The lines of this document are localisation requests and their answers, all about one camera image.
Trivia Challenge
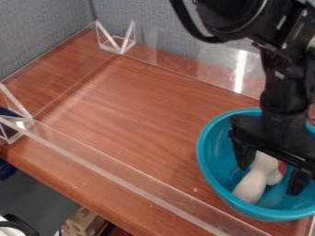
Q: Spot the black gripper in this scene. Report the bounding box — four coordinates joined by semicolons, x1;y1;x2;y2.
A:
228;112;315;195

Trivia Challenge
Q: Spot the white brown toy mushroom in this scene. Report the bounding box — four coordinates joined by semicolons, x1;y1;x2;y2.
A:
232;151;287;204

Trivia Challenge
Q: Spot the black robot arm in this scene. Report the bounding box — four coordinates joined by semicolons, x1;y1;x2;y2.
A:
169;0;315;195

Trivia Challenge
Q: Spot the blue plastic bowl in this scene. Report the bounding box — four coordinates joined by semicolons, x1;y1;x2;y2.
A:
196;107;315;221

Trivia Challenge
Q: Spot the clear acrylic back barrier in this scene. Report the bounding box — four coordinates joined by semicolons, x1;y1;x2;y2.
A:
121;27;315;119

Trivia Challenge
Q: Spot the clear acrylic barrier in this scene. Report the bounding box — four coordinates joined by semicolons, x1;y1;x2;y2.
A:
121;27;315;119
2;120;271;236

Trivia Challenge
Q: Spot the wooden block under table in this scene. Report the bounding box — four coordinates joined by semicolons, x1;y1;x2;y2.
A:
61;207;108;236

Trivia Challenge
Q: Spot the clear acrylic front barrier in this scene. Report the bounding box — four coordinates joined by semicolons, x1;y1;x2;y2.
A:
2;120;271;236

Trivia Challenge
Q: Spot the blue object at left edge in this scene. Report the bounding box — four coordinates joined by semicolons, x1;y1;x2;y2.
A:
0;105;20;182

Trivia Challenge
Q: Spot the black white object bottom left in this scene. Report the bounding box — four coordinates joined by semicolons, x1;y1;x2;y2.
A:
0;214;40;236

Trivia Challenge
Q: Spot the clear acrylic corner bracket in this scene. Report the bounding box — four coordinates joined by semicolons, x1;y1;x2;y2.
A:
94;21;136;54

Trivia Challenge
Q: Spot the clear acrylic left bracket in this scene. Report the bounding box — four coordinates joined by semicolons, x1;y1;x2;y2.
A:
0;83;33;144

